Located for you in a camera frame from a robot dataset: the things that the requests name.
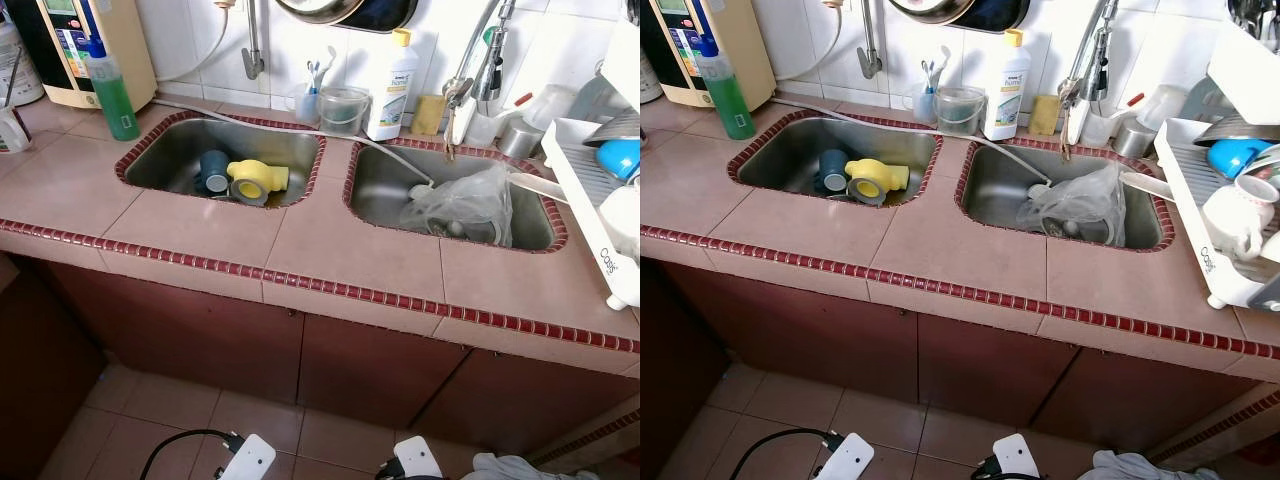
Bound hanging black pan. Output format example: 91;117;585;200
950;0;1031;33
335;0;419;33

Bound white striped mug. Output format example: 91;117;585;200
0;105;31;154

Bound blue bowl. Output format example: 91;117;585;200
595;138;641;183
1205;138;1271;181

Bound teal ceramic mug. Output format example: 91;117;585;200
815;148;851;194
197;150;233;196

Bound stainless steel sink basin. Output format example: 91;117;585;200
727;110;943;211
955;140;1176;253
113;112;328;211
343;140;569;254

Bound white dish rack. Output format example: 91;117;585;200
1153;115;1280;311
540;115;641;311

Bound yellow plastic bowl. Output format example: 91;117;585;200
845;158;911;208
227;158;291;208

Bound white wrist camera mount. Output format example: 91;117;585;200
812;432;874;480
992;433;1041;480
395;437;444;480
218;433;277;480

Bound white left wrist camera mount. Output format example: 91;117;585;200
218;433;277;480
812;432;874;480

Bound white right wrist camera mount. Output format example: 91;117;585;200
395;437;444;480
992;433;1041;480

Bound chrome gooseneck faucet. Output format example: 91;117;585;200
443;0;516;161
1057;0;1119;161

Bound steel mixing bowl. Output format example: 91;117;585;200
582;108;641;148
1190;108;1280;148

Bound clear plastic pail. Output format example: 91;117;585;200
935;86;988;139
318;86;371;139

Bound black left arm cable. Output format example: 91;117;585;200
728;428;841;480
140;428;246;480

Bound clear plastic bag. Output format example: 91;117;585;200
405;163;514;248
1015;163;1128;248

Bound clear plastic container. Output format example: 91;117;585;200
1140;82;1191;129
525;82;576;129

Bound chrome wall tap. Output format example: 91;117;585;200
240;0;266;81
858;0;883;79

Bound white patterned bowl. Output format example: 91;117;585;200
1240;145;1280;186

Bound beige water ionizer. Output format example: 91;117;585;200
5;0;158;111
640;0;778;109

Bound white bottle yellow cap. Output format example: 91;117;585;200
983;28;1031;143
367;28;413;143

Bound clear jug red handle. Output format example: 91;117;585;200
1080;92;1146;149
465;92;531;149

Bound cream drain spout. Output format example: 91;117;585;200
507;172;571;204
1120;172;1181;204

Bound blue white toothbrush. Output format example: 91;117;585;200
305;47;338;96
920;47;951;96

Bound mustard yellow sponge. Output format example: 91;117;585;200
1030;95;1063;138
412;95;448;138

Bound white ceramic jug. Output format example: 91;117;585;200
1200;175;1276;263
600;185;641;263

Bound thin white tube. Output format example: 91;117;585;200
775;5;846;86
155;5;233;86

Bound white water hose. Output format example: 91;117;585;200
770;98;1051;191
150;100;436;191

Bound brown cabinet door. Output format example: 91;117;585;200
297;315;471;426
30;265;306;406
915;315;1086;426
700;265;921;406
1030;345;1266;456
415;345;641;461

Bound green dish soap bottle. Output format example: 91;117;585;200
85;38;141;143
695;35;756;141

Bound grey cloth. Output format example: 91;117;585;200
470;452;601;480
1078;450;1221;480

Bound small stainless steel cup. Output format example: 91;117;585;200
1112;118;1159;161
497;118;546;161

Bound hanging steel pan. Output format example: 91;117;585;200
888;0;976;26
275;0;366;26

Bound white cutlery holder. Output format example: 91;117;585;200
600;20;641;111
1205;20;1280;126

